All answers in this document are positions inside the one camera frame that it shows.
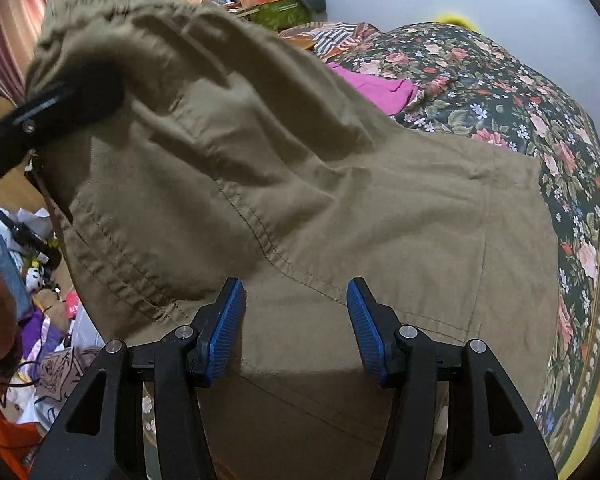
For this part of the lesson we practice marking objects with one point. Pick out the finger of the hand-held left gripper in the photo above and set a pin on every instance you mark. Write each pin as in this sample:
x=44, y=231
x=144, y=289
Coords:
x=62, y=102

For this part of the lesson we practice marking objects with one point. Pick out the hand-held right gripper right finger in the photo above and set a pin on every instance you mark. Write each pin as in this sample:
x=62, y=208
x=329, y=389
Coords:
x=362, y=330

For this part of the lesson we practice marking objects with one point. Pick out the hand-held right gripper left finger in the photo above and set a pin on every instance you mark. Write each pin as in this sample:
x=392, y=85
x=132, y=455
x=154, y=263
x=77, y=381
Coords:
x=225, y=327

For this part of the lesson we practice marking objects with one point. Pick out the olive green pants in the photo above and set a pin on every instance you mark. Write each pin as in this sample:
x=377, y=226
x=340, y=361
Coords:
x=300, y=200

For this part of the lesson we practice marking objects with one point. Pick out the pink striped curtain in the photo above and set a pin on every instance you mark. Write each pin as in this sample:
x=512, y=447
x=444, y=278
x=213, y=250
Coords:
x=30, y=20

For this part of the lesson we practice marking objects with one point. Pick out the dark glass bottle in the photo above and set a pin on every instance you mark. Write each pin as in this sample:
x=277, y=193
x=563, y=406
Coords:
x=27, y=237

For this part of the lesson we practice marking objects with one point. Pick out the clutter of bags and papers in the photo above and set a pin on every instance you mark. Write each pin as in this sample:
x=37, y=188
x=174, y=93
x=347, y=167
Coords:
x=35, y=355

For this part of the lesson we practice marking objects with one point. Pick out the magenta cloth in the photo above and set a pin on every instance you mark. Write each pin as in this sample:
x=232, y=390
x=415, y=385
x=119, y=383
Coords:
x=380, y=89

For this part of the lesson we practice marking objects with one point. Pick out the dark floral bedspread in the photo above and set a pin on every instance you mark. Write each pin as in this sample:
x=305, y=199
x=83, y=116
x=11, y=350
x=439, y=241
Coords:
x=545, y=135

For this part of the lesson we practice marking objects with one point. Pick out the striped cloth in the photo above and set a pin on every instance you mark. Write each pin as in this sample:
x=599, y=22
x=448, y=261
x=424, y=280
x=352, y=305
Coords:
x=332, y=36

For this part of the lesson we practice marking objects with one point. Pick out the yellow round object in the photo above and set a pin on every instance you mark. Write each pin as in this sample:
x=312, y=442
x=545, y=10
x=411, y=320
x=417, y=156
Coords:
x=452, y=17

